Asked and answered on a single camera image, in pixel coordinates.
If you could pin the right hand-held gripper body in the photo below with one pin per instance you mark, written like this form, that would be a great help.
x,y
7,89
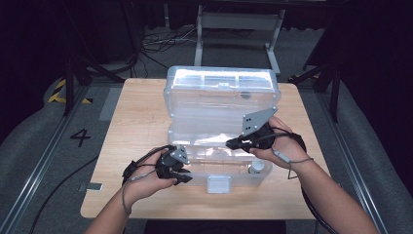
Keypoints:
x,y
259,136

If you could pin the person's dark clothing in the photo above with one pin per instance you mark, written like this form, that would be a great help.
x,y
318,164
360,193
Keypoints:
x,y
214,227

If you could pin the clear plastic storage box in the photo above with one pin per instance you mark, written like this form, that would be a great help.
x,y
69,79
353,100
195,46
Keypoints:
x,y
207,107

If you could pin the white metal desk frame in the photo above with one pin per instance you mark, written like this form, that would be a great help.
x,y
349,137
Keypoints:
x,y
238,21

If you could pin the aluminium floor rail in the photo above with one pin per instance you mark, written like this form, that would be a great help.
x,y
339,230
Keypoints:
x,y
350,156
39,165

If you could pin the person's right hand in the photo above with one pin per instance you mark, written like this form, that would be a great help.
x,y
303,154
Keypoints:
x,y
287,146

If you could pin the large grey floor tape patch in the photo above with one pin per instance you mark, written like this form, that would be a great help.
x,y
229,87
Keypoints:
x,y
110,104

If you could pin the small white bottle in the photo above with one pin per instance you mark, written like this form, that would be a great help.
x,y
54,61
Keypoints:
x,y
256,167

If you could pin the black metal stand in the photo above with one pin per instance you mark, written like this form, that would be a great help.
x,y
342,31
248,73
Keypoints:
x,y
334,87
69,84

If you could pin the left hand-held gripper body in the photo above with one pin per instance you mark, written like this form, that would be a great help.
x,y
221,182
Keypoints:
x,y
168,165

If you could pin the person's left hand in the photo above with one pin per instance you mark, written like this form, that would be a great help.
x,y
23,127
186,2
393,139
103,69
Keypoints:
x,y
144,182

